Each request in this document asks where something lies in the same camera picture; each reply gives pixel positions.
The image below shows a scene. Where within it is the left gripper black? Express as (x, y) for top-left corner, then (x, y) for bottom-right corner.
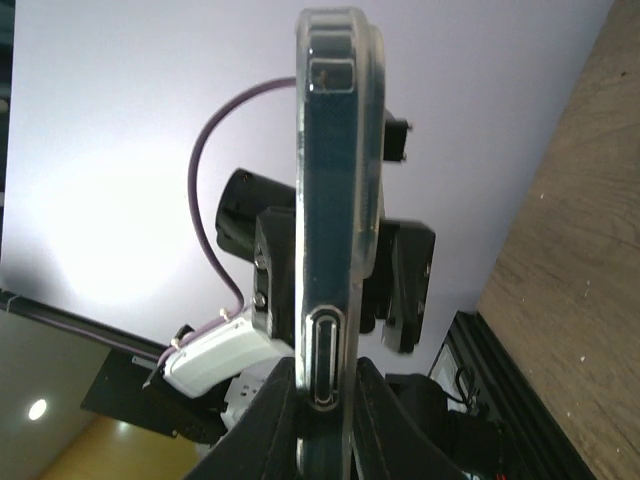
(253, 117), (436, 355)

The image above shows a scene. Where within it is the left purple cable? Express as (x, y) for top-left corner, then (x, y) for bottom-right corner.
(0, 75), (299, 361)

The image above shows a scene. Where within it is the clear magsafe phone case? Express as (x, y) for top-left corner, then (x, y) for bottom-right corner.
(294, 7), (385, 479)

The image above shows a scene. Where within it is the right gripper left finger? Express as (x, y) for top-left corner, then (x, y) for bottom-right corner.
(185, 357), (297, 480)

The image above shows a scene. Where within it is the left black frame post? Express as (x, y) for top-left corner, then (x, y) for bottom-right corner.
(1, 289), (167, 362)

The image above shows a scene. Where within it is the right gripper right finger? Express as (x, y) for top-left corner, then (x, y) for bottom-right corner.
(352, 357), (465, 479)

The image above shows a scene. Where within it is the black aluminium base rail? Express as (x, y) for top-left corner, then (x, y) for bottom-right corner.
(429, 312), (595, 479)

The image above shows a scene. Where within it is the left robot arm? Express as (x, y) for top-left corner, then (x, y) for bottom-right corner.
(143, 169), (435, 445)

